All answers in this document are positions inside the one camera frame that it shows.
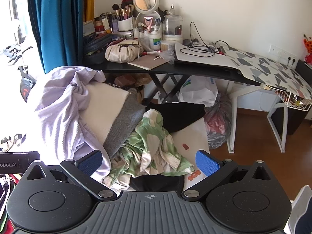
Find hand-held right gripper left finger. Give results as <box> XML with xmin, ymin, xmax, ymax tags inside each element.
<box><xmin>23</xmin><ymin>149</ymin><xmax>117</xmax><ymax>200</ymax></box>

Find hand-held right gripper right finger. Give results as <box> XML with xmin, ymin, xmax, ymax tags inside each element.
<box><xmin>182</xmin><ymin>149</ymin><xmax>269</xmax><ymax>199</ymax></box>

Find lilac pajama top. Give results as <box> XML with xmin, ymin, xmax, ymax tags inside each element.
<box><xmin>34</xmin><ymin>66</ymin><xmax>111</xmax><ymax>183</ymax></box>

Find clear plastic bag of clothes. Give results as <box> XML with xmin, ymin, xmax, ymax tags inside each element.
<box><xmin>203</xmin><ymin>93</ymin><xmax>233</xmax><ymax>150</ymax></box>

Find green floral garment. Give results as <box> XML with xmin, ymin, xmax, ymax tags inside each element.
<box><xmin>102</xmin><ymin>108</ymin><xmax>195</xmax><ymax>192</ymax></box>

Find white plastic bag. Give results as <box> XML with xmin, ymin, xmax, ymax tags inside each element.
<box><xmin>178</xmin><ymin>77</ymin><xmax>218</xmax><ymax>108</ymax></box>

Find black exercise bike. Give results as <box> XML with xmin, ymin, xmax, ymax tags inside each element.
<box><xmin>0</xmin><ymin>43</ymin><xmax>38</xmax><ymax>103</ymax></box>

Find black desk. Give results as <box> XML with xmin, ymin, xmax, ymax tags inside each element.
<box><xmin>84</xmin><ymin>54</ymin><xmax>261</xmax><ymax>105</ymax></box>

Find white desk pad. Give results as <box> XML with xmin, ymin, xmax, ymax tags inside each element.
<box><xmin>174</xmin><ymin>40</ymin><xmax>239</xmax><ymax>67</ymax></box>

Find brown notebook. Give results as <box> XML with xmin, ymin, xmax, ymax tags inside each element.
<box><xmin>127</xmin><ymin>54</ymin><xmax>168</xmax><ymax>71</ymax></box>

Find cotton swab box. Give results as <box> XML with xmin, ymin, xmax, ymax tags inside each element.
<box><xmin>160</xmin><ymin>41</ymin><xmax>176</xmax><ymax>51</ymax></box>

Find white pump lotion bottle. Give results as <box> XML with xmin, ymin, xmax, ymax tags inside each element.
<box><xmin>149</xmin><ymin>26</ymin><xmax>162</xmax><ymax>51</ymax></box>

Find stack of cosmetic boxes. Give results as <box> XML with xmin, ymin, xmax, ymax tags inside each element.
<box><xmin>83</xmin><ymin>15</ymin><xmax>114</xmax><ymax>44</ymax></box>

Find black cabinet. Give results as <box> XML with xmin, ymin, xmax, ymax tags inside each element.
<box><xmin>269</xmin><ymin>60</ymin><xmax>312</xmax><ymax>136</ymax></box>

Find teal curtain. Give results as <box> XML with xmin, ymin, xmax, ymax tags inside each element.
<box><xmin>27</xmin><ymin>0</ymin><xmax>84</xmax><ymax>75</ymax></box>

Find white makeup brush holder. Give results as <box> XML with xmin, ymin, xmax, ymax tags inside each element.
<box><xmin>118</xmin><ymin>17</ymin><xmax>134</xmax><ymax>32</ymax></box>

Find clear cosmetics organizer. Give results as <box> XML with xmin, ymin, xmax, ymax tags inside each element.
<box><xmin>162</xmin><ymin>15</ymin><xmax>184</xmax><ymax>45</ymax></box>

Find bunch of makeup brushes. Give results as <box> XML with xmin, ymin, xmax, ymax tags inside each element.
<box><xmin>112</xmin><ymin>3</ymin><xmax>135</xmax><ymax>21</ymax></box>

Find orange artificial flowers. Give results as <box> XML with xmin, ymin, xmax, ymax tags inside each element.
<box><xmin>303</xmin><ymin>35</ymin><xmax>312</xmax><ymax>52</ymax></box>

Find round white vanity mirror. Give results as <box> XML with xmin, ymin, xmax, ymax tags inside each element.
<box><xmin>133</xmin><ymin>0</ymin><xmax>162</xmax><ymax>33</ymax></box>

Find white metal table frame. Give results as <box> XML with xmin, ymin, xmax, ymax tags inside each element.
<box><xmin>227</xmin><ymin>83</ymin><xmax>290</xmax><ymax>154</ymax></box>

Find white wire basket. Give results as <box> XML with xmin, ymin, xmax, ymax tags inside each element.
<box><xmin>275</xmin><ymin>89</ymin><xmax>312</xmax><ymax>111</ymax></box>

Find beige drawstring pouch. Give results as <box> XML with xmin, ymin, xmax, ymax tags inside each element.
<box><xmin>105</xmin><ymin>40</ymin><xmax>144</xmax><ymax>63</ymax></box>

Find black cable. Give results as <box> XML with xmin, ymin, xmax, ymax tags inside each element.
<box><xmin>180</xmin><ymin>21</ymin><xmax>240</xmax><ymax>57</ymax></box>

